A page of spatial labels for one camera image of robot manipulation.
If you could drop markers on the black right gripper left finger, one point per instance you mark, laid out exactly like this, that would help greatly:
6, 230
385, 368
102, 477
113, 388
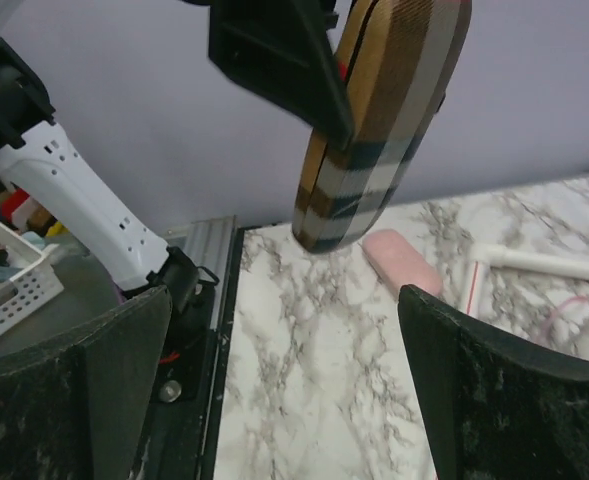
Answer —
74, 406

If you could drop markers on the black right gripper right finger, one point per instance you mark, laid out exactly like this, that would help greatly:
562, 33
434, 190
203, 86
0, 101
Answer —
494, 405

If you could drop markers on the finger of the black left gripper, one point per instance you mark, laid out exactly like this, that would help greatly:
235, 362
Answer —
279, 50

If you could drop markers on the plaid glasses case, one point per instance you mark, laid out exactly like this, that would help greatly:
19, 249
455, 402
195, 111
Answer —
396, 59

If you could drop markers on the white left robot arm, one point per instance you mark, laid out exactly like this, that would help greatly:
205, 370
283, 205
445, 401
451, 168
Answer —
37, 156

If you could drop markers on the pink sunglasses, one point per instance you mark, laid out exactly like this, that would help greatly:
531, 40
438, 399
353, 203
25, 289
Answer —
557, 329

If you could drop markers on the white perforated plastic basket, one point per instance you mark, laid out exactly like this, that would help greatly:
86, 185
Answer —
28, 282

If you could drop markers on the white PVC pipe rack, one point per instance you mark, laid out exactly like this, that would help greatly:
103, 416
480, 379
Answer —
483, 257

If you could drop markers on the pink glasses case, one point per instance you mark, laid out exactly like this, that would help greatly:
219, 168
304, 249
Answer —
397, 263

